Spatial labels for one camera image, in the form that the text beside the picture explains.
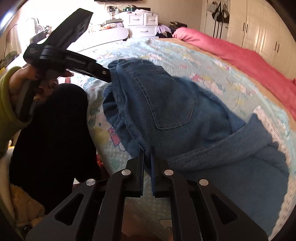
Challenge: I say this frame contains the blue denim lace-trimmed pants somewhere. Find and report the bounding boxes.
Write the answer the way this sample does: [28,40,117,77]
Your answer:
[103,59,288,235]

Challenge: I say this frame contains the green sleeved left forearm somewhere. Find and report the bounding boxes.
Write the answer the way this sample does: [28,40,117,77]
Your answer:
[0,66,30,157]

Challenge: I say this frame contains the person's left hand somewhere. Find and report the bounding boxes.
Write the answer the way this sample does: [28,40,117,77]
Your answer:
[9,64,74,107]

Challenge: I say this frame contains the white bed footboard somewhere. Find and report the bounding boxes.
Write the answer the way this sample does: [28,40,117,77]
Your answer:
[67,28,129,53]

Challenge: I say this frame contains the person's black trousers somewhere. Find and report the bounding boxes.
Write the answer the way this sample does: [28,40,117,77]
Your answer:
[9,83,102,213]

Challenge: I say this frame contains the white drawer chest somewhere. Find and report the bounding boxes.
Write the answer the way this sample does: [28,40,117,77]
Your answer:
[119,11,159,38]

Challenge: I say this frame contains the pink duvet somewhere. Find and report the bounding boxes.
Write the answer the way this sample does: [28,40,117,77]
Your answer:
[173,27,295,118]

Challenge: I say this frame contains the hanging bags on door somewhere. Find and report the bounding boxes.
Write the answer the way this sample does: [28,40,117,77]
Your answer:
[207,1,230,24]

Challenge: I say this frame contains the white wardrobe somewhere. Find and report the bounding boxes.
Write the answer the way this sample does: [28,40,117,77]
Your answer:
[227,0,295,79]

